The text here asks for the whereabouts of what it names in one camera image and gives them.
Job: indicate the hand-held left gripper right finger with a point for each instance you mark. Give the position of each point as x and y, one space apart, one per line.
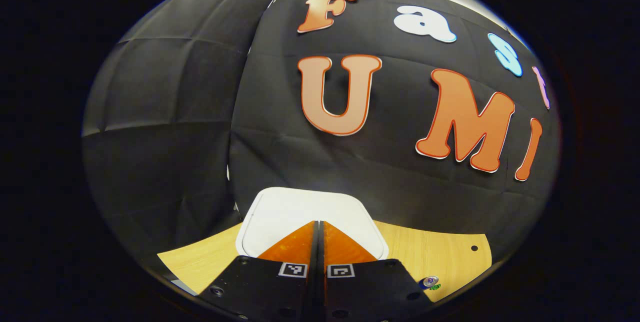
375 287

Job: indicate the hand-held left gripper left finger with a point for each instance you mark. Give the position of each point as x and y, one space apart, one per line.
260 287

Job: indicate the blue pop can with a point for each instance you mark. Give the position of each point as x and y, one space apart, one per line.
429 282

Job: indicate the small green paper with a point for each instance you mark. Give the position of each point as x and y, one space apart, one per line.
436 287

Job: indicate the white desktop garbage bin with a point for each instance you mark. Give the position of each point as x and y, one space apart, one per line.
300 207

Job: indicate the wooden desktop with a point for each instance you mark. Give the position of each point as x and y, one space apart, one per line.
430 252

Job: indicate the black backdrop cloth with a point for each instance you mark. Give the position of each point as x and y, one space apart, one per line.
175 112

